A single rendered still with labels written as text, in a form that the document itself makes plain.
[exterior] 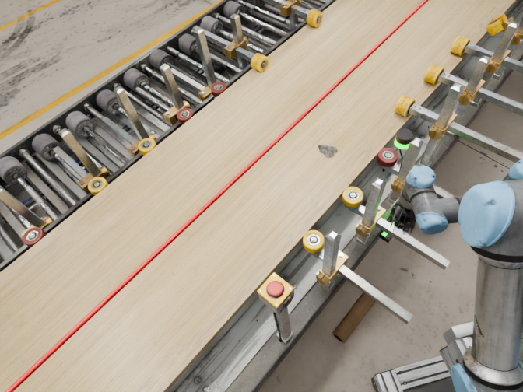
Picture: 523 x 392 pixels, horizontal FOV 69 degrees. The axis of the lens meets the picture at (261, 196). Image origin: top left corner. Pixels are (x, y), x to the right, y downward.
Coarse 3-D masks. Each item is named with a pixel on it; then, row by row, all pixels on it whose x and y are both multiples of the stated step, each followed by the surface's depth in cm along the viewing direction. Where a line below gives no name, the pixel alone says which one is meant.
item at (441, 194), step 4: (396, 164) 159; (384, 168) 161; (388, 168) 160; (392, 168) 158; (396, 168) 158; (392, 172) 160; (396, 172) 158; (436, 188) 151; (440, 188) 151; (436, 192) 150; (440, 192) 150; (444, 192) 150; (440, 196) 150; (444, 196) 149; (448, 196) 149; (452, 196) 148
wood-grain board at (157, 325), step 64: (384, 0) 216; (448, 0) 210; (512, 0) 204; (320, 64) 192; (384, 64) 187; (448, 64) 183; (192, 128) 177; (256, 128) 173; (320, 128) 169; (384, 128) 165; (128, 192) 161; (192, 192) 157; (256, 192) 154; (320, 192) 151; (64, 256) 147; (128, 256) 144; (192, 256) 141; (256, 256) 139; (0, 320) 135; (64, 320) 133; (128, 320) 131; (192, 320) 128; (0, 384) 124; (64, 384) 122; (128, 384) 120
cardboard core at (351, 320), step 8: (360, 296) 211; (368, 296) 208; (360, 304) 206; (368, 304) 206; (352, 312) 205; (360, 312) 204; (344, 320) 203; (352, 320) 202; (360, 320) 204; (336, 328) 203; (344, 328) 200; (352, 328) 201; (336, 336) 205; (344, 336) 199
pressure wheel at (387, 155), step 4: (384, 148) 159; (388, 148) 158; (380, 152) 158; (384, 152) 158; (388, 152) 158; (392, 152) 157; (396, 152) 157; (380, 156) 156; (384, 156) 157; (388, 156) 156; (392, 156) 156; (396, 156) 156; (380, 160) 157; (384, 160) 155; (388, 160) 155; (392, 160) 155; (396, 160) 156; (380, 164) 158; (384, 164) 156; (388, 164) 156; (392, 164) 156
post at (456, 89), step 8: (456, 88) 137; (448, 96) 141; (456, 96) 139; (448, 104) 143; (448, 112) 145; (440, 120) 151; (448, 120) 151; (432, 144) 162; (424, 152) 169; (432, 152) 166; (424, 160) 172
